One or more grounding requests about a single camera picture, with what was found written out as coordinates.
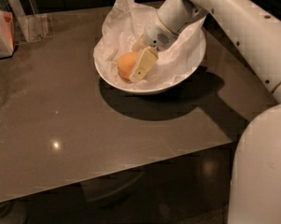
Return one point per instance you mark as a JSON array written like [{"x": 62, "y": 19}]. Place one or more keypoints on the orange fruit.
[{"x": 125, "y": 64}]

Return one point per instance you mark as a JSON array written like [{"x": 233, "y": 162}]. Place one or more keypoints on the white crumpled paper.
[{"x": 127, "y": 16}]

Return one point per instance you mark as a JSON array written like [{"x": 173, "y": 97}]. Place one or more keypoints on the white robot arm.
[{"x": 255, "y": 194}]

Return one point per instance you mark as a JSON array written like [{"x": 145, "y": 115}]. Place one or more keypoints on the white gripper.
[{"x": 156, "y": 34}]

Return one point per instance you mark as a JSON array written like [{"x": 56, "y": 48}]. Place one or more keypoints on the white and orange box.
[{"x": 7, "y": 42}]

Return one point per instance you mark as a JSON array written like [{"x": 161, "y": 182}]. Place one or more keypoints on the white bowl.
[{"x": 173, "y": 66}]

